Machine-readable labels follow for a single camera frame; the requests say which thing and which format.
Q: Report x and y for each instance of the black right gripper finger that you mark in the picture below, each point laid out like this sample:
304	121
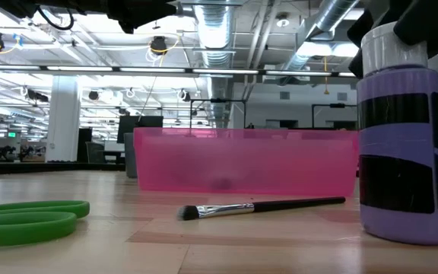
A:
356	61
435	26

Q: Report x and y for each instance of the purple paint bottle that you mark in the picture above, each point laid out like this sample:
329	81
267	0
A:
394	137

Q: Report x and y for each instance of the long ceiling light strip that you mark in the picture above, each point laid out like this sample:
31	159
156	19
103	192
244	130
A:
82	69

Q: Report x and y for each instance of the black background monitor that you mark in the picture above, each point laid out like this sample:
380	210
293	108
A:
127	129

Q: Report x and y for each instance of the white building column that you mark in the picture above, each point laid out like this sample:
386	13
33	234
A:
63	125

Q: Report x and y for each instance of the pink translucent plastic bin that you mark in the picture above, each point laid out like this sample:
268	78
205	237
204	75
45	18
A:
247	163

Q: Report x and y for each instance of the grey translucent plastic bin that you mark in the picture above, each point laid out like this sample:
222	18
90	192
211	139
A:
129	160

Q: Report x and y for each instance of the black brush with silver ferrule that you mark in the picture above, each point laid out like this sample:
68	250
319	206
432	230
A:
280	205

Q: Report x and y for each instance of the green exit sign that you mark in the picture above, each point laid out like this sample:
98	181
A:
11	134

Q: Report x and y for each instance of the black background rig frame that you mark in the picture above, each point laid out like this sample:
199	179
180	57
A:
337	105

